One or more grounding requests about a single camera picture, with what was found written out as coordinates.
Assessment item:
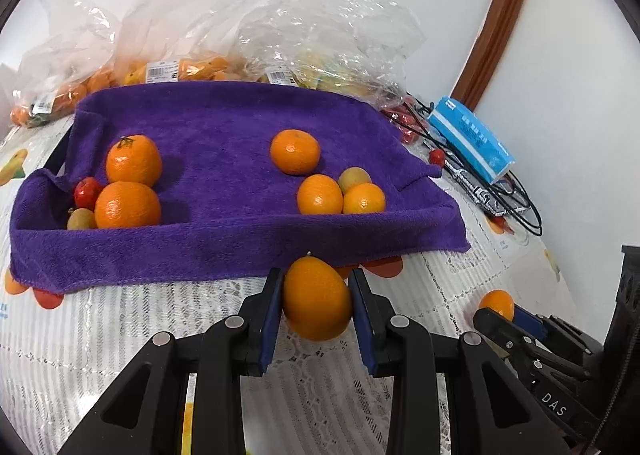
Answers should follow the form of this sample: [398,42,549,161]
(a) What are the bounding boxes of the clear bag of yellow fruits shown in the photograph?
[237,0,426,108]

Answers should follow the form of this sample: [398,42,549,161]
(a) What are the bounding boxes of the brown wooden door frame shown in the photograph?
[452,0,538,108]

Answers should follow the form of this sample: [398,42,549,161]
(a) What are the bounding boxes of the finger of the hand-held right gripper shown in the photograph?
[514,306,602,354]
[472,309,592,387]

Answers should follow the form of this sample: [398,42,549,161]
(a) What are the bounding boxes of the fruit print lace tablecloth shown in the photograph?
[0,115,606,455]

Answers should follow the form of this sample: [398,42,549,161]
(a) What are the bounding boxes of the blue tissue pack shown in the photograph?
[429,96,516,185]

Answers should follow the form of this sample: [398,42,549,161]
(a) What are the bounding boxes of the purple towel covered tray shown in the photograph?
[9,81,472,295]

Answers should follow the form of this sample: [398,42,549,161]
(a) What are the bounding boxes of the black cable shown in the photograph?
[400,95,543,236]

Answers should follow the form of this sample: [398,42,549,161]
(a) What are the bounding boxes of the clear bag of oranges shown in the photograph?
[112,0,326,86]

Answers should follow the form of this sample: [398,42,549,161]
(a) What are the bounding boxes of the large tangerine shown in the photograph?
[94,182,162,230]
[106,135,163,187]

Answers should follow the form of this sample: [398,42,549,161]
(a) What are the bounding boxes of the medium round orange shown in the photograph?
[270,130,321,175]

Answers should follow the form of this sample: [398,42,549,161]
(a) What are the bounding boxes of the clear bag of cherry tomatoes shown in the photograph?
[380,95,436,146]

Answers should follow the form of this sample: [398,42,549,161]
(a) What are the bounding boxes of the clear bag of small tangerines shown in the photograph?
[10,0,131,128]

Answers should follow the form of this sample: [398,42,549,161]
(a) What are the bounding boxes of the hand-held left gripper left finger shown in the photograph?
[57,267,286,455]

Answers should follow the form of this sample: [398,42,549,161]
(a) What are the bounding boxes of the small red fruit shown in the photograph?
[74,177,103,210]

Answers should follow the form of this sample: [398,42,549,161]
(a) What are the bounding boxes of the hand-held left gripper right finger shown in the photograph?
[348,267,571,455]

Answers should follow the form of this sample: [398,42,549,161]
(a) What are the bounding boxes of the small yellow-green fruit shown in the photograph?
[338,166,373,195]

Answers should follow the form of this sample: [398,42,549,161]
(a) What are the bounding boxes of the oval orange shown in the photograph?
[282,255,353,342]

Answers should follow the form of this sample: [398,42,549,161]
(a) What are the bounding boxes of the black white printed packet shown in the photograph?
[440,148,506,216]

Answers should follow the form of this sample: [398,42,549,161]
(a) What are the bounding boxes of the small tan fruit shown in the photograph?
[66,208,97,231]

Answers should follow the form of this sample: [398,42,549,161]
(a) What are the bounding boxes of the small orange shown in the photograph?
[342,183,387,215]
[297,174,344,216]

